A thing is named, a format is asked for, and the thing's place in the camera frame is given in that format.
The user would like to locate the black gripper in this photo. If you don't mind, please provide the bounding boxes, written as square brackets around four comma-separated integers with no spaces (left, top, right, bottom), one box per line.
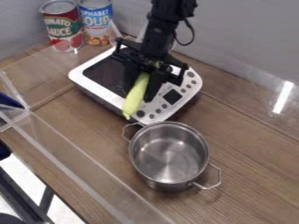
[112,17,189,102]

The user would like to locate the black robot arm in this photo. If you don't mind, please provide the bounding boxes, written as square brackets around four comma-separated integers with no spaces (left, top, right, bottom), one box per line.
[112,0,197,102]

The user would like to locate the white and black stove top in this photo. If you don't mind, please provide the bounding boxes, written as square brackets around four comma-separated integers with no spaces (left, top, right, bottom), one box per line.
[68,47,203,125]

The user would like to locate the alphabet soup can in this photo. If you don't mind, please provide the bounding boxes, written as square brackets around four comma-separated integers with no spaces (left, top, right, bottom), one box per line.
[79,0,113,46]

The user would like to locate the stainless steel pot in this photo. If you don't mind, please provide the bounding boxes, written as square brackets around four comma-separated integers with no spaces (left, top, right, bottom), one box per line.
[121,121,222,193]

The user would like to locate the tomato sauce can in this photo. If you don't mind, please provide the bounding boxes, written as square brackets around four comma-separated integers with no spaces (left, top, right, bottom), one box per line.
[39,0,83,53]

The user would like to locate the dark blue object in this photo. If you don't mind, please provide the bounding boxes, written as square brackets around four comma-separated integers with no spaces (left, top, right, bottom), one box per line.
[0,92,24,109]

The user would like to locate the clear acrylic barrier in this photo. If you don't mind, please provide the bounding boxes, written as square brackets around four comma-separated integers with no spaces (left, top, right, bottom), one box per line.
[0,68,175,224]

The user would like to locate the black metal table frame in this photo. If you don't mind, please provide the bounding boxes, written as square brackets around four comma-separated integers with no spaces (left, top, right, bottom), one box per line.
[0,167,55,224]

